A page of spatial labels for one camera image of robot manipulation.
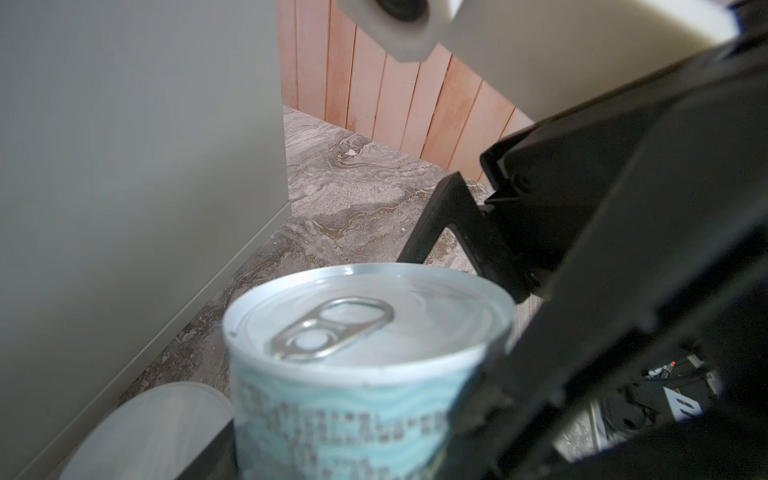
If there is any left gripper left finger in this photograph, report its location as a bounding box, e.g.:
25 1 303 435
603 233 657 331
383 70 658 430
176 421 237 480

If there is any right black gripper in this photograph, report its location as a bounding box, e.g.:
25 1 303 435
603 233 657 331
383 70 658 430
397 29 767 303

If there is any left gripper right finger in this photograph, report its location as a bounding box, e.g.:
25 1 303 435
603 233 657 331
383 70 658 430
440 227 768 480

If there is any orange can white lid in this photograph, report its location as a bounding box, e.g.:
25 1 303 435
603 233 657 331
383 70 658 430
60 382 234 479

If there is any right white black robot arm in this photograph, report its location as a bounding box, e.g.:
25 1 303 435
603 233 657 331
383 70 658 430
340 1 767 301

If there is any grey metal cabinet counter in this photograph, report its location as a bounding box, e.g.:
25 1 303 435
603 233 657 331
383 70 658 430
1 1 290 479

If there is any teal label can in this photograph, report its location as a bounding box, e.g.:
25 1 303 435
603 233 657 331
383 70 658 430
222 263 517 479

